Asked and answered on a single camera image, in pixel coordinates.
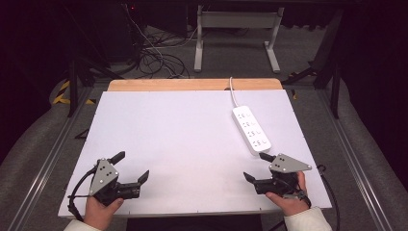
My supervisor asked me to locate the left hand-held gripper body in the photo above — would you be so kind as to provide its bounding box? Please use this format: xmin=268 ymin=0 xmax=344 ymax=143
xmin=89 ymin=158 xmax=142 ymax=207

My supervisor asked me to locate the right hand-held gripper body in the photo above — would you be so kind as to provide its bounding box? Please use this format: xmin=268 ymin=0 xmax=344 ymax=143
xmin=252 ymin=152 xmax=313 ymax=197

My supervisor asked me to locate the person's left hand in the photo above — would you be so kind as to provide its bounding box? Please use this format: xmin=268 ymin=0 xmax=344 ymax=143
xmin=83 ymin=195 xmax=125 ymax=231

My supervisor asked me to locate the person's right hand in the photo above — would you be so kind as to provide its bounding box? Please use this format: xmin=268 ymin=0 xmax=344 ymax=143
xmin=265 ymin=170 xmax=312 ymax=218

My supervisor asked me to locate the white power strip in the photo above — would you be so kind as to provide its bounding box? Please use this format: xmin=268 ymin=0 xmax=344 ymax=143
xmin=231 ymin=105 xmax=272 ymax=157

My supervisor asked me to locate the yellow black hazard tape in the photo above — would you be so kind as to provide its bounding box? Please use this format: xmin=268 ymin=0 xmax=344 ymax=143
xmin=52 ymin=79 xmax=97 ymax=106

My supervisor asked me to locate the black metal stand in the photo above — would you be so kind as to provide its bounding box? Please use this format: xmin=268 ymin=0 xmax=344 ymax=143
xmin=281 ymin=9 xmax=342 ymax=120
xmin=65 ymin=47 xmax=125 ymax=118

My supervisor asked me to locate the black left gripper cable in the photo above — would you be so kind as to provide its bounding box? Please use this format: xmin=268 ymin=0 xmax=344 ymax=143
xmin=66 ymin=166 xmax=98 ymax=223

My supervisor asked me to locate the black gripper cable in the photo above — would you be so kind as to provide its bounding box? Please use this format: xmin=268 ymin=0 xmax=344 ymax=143
xmin=66 ymin=166 xmax=98 ymax=223
xmin=317 ymin=164 xmax=342 ymax=231

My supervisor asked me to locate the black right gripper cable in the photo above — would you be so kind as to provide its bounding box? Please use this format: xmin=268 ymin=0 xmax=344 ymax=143
xmin=317 ymin=164 xmax=342 ymax=231

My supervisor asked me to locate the aluminium floor rail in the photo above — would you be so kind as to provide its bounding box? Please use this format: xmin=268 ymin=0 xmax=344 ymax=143
xmin=6 ymin=86 xmax=94 ymax=231
xmin=316 ymin=90 xmax=394 ymax=231

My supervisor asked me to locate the white power strip cable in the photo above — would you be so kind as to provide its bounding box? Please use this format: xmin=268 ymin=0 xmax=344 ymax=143
xmin=228 ymin=76 xmax=241 ymax=109

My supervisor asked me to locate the bundle of black floor cables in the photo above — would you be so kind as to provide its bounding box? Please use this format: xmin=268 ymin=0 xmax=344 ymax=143
xmin=127 ymin=22 xmax=193 ymax=80

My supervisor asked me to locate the white floor cable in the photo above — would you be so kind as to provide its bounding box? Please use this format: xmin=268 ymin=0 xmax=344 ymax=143
xmin=123 ymin=4 xmax=200 ymax=80

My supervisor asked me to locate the white metal desk frame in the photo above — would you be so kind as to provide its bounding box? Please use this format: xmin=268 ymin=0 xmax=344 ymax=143
xmin=193 ymin=4 xmax=286 ymax=74

